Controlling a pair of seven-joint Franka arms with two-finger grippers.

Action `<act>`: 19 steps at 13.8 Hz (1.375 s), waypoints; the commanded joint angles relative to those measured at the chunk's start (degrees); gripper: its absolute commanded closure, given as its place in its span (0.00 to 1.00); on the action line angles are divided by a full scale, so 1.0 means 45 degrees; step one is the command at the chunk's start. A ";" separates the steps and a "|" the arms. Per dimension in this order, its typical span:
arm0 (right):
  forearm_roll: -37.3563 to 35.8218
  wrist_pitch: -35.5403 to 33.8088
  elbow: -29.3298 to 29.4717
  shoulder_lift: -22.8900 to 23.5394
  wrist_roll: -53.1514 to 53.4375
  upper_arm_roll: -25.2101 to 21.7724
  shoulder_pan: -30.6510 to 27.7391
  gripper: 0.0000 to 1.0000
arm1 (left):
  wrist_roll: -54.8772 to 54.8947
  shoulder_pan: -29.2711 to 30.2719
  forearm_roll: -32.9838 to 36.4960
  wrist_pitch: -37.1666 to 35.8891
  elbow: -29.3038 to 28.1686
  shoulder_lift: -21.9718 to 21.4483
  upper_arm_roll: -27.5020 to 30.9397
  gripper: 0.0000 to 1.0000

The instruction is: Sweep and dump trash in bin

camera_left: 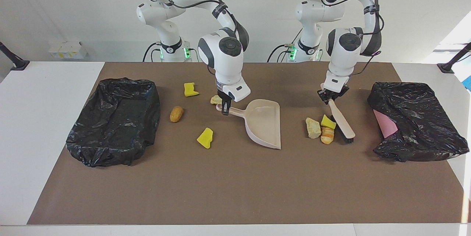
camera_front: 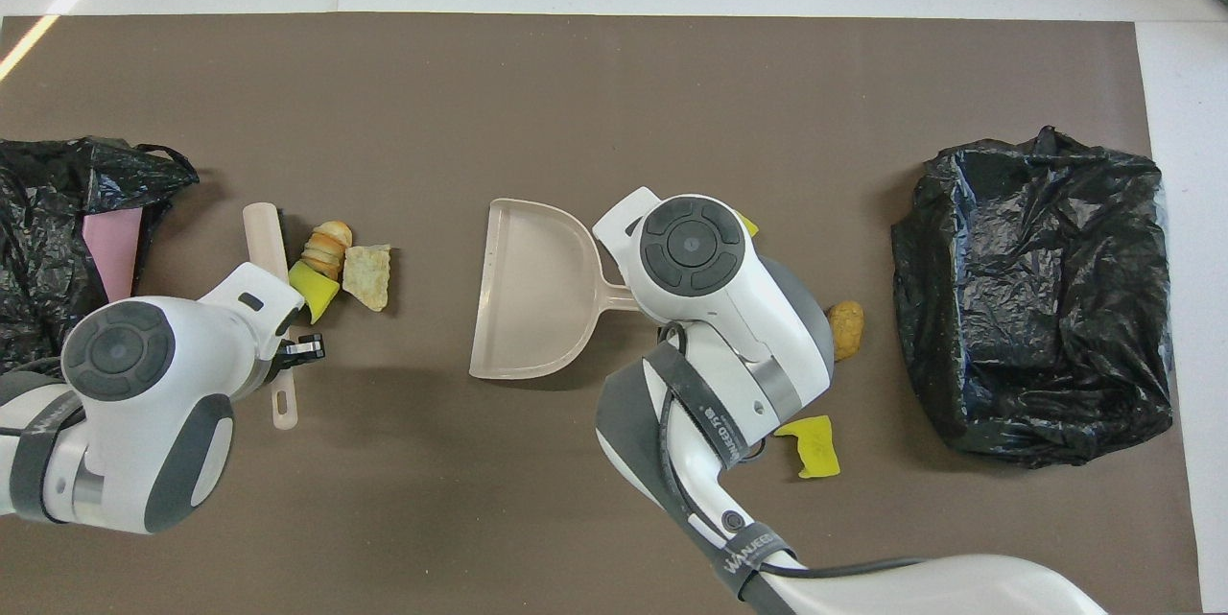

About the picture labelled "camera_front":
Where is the beige hand brush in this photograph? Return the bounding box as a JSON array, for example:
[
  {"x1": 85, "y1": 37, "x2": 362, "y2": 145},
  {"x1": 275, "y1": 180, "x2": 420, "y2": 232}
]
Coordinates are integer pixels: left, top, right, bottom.
[{"x1": 242, "y1": 202, "x2": 299, "y2": 431}]

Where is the beige foam rock chunk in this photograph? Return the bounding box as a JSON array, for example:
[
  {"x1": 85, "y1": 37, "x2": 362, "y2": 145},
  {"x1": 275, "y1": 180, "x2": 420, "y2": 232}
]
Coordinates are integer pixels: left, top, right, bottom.
[{"x1": 342, "y1": 244, "x2": 392, "y2": 313}]

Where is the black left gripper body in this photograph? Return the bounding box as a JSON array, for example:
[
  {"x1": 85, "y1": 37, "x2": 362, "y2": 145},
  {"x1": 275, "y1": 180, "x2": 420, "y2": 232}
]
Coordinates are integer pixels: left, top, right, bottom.
[{"x1": 257, "y1": 346, "x2": 295, "y2": 397}]

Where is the beige plastic dustpan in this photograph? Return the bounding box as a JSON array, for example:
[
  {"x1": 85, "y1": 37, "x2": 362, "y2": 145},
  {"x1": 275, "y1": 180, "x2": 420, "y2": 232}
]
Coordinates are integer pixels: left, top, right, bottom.
[{"x1": 468, "y1": 198, "x2": 642, "y2": 381}]

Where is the brown potato shaped bread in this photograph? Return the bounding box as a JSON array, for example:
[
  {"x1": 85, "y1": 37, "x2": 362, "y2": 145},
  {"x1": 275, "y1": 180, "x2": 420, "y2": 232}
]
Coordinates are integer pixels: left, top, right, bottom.
[{"x1": 827, "y1": 299, "x2": 865, "y2": 363}]

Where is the pink box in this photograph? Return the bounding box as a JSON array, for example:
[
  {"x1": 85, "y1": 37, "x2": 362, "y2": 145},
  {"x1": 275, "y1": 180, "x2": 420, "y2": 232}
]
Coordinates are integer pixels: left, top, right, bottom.
[{"x1": 82, "y1": 207, "x2": 145, "y2": 304}]

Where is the black bag lined bin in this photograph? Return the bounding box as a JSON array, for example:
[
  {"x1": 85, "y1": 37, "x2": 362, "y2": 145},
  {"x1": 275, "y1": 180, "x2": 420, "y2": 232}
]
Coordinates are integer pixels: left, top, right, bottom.
[{"x1": 890, "y1": 126, "x2": 1176, "y2": 470}]

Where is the brown table mat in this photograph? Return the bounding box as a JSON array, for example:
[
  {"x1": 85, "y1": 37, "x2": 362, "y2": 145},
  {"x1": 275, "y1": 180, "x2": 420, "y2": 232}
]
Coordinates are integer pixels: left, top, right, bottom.
[{"x1": 0, "y1": 12, "x2": 1203, "y2": 615}]

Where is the striped croissant bread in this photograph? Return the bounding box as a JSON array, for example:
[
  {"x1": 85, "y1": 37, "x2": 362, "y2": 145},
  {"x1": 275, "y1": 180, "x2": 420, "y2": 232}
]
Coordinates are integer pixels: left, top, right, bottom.
[{"x1": 301, "y1": 221, "x2": 354, "y2": 282}]

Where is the black trash bag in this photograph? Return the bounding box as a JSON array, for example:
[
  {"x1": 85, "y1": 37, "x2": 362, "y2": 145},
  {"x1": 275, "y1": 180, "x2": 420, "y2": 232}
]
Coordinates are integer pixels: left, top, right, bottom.
[{"x1": 0, "y1": 136, "x2": 201, "y2": 376}]

